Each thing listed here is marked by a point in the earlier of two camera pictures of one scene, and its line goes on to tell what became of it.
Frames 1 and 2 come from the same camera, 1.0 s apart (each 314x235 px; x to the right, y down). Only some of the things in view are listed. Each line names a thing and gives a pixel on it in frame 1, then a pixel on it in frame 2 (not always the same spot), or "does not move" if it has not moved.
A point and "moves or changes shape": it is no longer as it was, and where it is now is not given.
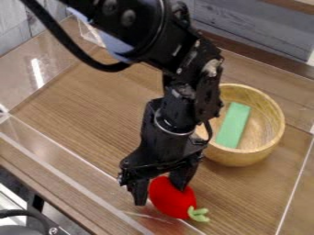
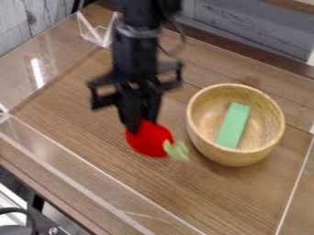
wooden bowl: [262, 130] does not move
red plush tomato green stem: [172, 202] moves or changes shape
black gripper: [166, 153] to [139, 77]
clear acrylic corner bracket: [88, 32] does not move
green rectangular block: [231, 126] does not move
